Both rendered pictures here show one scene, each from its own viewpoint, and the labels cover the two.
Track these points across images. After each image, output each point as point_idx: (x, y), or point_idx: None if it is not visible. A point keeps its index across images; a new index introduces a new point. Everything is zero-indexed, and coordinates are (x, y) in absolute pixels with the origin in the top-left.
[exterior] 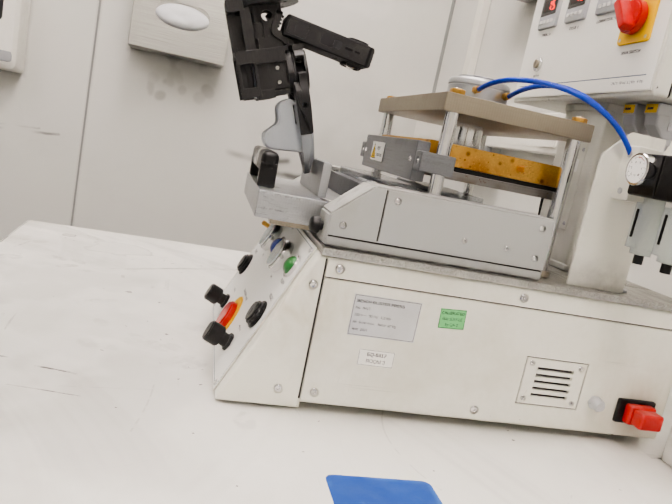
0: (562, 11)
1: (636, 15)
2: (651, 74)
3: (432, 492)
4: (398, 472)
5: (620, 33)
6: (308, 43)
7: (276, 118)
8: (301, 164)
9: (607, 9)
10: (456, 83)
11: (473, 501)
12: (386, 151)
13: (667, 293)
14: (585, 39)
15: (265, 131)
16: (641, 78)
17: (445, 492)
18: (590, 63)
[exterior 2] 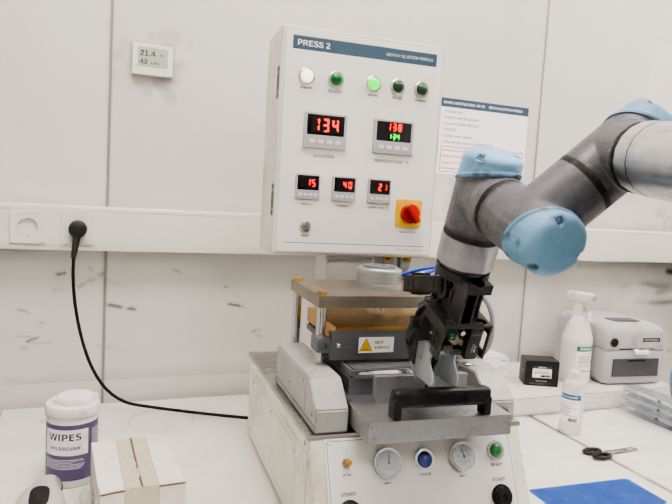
0: (322, 189)
1: (418, 215)
2: (427, 247)
3: (536, 489)
4: (530, 497)
5: (396, 220)
6: None
7: (430, 359)
8: (421, 385)
9: (380, 202)
10: (394, 276)
11: (528, 480)
12: (399, 343)
13: (217, 340)
14: (359, 216)
15: (433, 374)
16: (420, 248)
17: (530, 486)
18: (371, 234)
